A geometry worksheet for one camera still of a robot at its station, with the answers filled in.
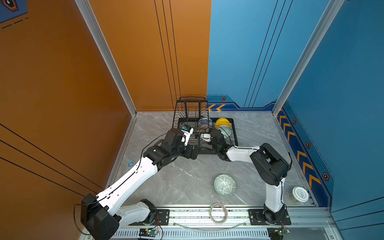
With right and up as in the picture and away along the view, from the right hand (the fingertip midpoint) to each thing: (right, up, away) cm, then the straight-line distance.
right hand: (211, 126), depth 95 cm
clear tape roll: (+5, -43, -21) cm, 48 cm away
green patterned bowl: (+6, -33, -12) cm, 35 cm away
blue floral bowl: (-5, +4, +13) cm, 15 cm away
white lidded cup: (+42, -34, -21) cm, 58 cm away
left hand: (-11, -9, -19) cm, 24 cm away
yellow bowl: (+8, +3, +7) cm, 11 cm away
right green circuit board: (+29, -49, -26) cm, 62 cm away
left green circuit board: (-33, -50, -24) cm, 65 cm away
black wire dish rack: (-11, +10, -1) cm, 15 cm away
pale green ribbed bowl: (+10, -3, +6) cm, 12 cm away
